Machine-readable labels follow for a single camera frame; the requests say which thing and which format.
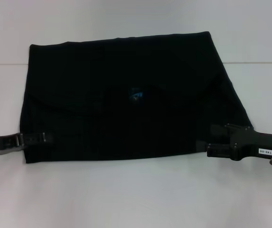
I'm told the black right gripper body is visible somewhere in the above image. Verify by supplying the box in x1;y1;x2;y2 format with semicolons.
229;125;272;162

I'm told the black t-shirt with FREE print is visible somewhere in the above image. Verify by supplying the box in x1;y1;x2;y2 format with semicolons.
21;30;257;164

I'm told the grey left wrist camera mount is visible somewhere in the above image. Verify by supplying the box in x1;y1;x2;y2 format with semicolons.
0;144;24;156

